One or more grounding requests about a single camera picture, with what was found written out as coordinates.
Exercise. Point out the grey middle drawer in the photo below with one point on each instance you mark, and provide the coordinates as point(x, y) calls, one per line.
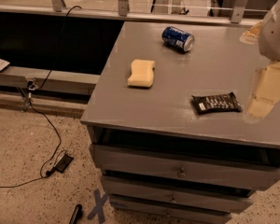
point(174, 195)

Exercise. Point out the grey drawer cabinet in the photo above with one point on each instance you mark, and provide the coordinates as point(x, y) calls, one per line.
point(162, 118)

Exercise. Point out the metal clamp bracket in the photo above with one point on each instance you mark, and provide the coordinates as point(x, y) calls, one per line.
point(26, 92)

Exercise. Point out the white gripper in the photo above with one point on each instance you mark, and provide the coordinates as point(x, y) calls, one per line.
point(276, 32)

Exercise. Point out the black rxbar chocolate wrapper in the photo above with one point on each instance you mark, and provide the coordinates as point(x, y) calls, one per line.
point(216, 103)

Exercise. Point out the black power adapter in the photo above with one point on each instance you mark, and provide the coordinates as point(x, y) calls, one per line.
point(63, 163)

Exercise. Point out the grey metal rail ledge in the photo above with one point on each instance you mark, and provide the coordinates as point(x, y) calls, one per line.
point(59, 81)

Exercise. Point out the black object on floor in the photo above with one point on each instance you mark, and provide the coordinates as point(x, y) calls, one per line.
point(77, 214)

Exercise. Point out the grey drawer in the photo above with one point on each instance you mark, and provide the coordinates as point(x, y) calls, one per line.
point(169, 210)
point(220, 173)
point(174, 195)

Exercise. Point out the grey bottom drawer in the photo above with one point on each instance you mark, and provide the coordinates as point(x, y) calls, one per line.
point(169, 210)

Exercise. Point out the yellow sponge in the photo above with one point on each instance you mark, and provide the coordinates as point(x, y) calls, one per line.
point(142, 73)

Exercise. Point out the blue soda can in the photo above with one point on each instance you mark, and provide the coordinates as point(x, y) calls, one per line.
point(178, 39)

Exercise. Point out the grey top drawer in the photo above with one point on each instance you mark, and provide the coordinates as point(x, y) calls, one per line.
point(220, 173)

